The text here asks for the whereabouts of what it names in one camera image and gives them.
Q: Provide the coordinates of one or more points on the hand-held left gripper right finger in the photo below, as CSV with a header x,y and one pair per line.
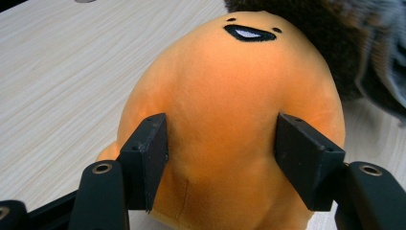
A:
x,y
308,163

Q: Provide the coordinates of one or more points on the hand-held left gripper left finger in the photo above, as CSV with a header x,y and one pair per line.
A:
x,y
145,159

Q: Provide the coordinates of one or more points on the orange plush toy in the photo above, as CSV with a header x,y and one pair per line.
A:
x,y
230,96

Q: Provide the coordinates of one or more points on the grey cloth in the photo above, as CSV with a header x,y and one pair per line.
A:
x,y
351,41

